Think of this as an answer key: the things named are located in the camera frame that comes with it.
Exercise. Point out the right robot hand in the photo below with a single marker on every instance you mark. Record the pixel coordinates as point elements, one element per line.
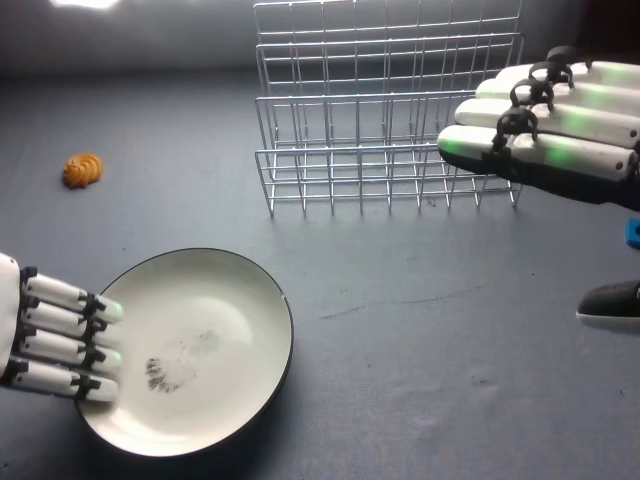
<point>575,130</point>

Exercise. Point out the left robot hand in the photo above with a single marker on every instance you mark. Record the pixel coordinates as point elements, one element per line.
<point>50,325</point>

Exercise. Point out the white plate with black rim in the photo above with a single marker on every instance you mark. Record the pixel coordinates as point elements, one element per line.
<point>200,325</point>

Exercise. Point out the small blue block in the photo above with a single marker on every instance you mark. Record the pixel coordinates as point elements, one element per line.
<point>634,232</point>

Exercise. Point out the orange swirl cookie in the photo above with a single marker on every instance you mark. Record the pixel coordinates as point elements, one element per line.
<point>84,171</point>

